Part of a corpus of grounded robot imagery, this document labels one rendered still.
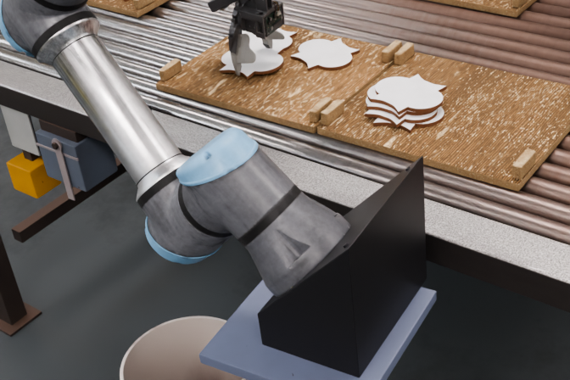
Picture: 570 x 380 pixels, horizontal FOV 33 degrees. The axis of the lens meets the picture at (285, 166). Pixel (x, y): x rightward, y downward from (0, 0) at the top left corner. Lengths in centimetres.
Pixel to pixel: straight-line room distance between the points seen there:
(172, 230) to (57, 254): 179
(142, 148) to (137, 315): 147
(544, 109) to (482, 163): 21
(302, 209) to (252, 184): 8
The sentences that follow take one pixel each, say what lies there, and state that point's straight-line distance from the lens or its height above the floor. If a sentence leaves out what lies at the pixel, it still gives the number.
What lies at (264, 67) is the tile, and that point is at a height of 95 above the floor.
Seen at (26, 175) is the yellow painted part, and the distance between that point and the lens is 233.
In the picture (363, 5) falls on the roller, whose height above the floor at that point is 91.
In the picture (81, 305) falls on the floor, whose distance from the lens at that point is 299.
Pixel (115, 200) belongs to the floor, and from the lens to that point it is 341.
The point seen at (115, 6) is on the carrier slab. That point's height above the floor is 94.
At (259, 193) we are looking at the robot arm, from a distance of 133.
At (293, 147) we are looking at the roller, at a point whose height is 92.
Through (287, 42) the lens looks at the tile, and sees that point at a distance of 212.
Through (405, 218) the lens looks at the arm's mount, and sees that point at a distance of 139.
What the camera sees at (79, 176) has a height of 75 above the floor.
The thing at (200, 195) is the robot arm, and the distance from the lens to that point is 136.
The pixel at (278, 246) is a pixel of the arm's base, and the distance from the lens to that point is 133.
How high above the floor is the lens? 186
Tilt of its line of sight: 33 degrees down
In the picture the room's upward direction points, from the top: 7 degrees counter-clockwise
